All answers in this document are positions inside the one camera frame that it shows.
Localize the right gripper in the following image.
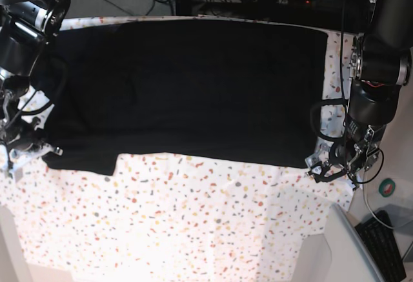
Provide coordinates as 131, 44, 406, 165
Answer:
1, 117, 46, 152

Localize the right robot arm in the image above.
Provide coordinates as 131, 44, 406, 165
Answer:
1, 0, 70, 151

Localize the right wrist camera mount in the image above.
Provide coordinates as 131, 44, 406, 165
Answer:
1, 143, 63, 182

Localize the black t-shirt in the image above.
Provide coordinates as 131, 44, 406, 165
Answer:
33, 20, 328, 175

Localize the green tape roll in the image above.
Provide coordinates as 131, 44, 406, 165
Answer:
378, 178, 396, 197

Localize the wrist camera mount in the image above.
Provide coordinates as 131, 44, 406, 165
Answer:
1, 143, 63, 182
305, 142, 359, 189

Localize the white cable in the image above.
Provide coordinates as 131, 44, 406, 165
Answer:
363, 168, 413, 230

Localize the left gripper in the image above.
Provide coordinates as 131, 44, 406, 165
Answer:
327, 141, 381, 179

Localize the black keyboard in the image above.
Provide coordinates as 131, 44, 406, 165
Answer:
355, 217, 407, 282

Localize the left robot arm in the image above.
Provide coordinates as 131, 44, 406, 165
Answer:
306, 0, 412, 185

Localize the grey laptop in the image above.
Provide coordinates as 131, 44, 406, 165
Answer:
324, 205, 384, 282

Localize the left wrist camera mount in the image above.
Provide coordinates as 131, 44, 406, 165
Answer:
305, 142, 359, 189

